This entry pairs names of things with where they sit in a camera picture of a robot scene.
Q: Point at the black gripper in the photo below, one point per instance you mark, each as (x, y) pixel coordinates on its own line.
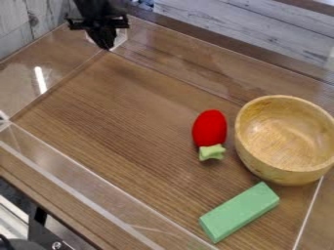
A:
(99, 13)

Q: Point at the red plush strawberry toy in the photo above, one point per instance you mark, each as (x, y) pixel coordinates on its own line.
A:
(210, 134)

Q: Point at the wooden bowl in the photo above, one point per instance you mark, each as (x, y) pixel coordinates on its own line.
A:
(285, 139)

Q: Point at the black table leg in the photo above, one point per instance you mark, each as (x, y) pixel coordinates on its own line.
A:
(41, 216)

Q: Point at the green rectangular block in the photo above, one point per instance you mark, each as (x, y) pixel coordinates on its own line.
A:
(237, 212)

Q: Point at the clear acrylic corner bracket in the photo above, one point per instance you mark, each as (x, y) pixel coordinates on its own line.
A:
(121, 39)

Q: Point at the clear acrylic tray wall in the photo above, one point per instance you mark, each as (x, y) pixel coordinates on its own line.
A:
(97, 144)

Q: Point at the black metal bracket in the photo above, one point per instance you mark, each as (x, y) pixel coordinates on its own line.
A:
(42, 236)

